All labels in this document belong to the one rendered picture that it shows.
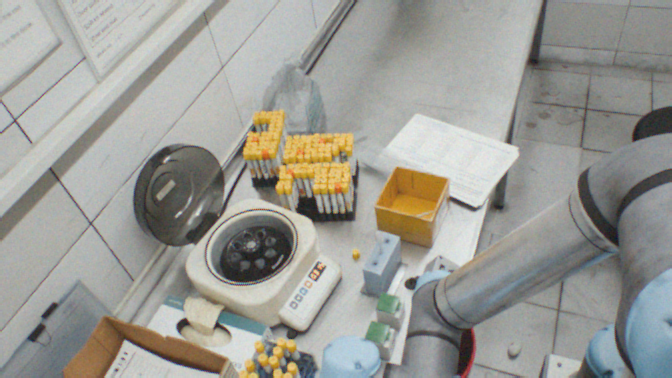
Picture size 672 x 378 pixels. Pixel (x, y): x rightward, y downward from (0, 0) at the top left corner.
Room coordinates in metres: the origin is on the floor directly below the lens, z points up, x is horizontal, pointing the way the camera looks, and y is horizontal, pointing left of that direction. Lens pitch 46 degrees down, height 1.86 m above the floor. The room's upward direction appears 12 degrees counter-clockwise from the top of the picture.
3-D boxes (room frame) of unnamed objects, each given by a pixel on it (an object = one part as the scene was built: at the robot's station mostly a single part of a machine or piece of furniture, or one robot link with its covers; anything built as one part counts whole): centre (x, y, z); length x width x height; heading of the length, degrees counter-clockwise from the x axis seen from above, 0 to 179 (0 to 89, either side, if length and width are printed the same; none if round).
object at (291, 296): (0.71, 0.18, 0.94); 0.30 x 0.24 x 0.12; 51
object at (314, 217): (0.89, 0.04, 0.89); 0.17 x 0.09 x 0.02; 77
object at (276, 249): (0.72, 0.19, 0.97); 0.15 x 0.15 x 0.07
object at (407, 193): (0.79, -0.17, 0.93); 0.13 x 0.13 x 0.10; 56
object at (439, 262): (0.60, -0.16, 0.92); 0.13 x 0.07 x 0.08; 60
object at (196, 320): (0.58, 0.31, 0.92); 0.24 x 0.12 x 0.10; 60
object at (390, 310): (0.55, -0.06, 0.91); 0.05 x 0.04 x 0.07; 60
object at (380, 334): (0.49, -0.03, 0.91); 0.05 x 0.04 x 0.07; 60
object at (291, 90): (1.23, 0.07, 0.97); 0.26 x 0.17 x 0.19; 165
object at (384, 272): (0.65, -0.07, 0.92); 0.10 x 0.07 x 0.10; 144
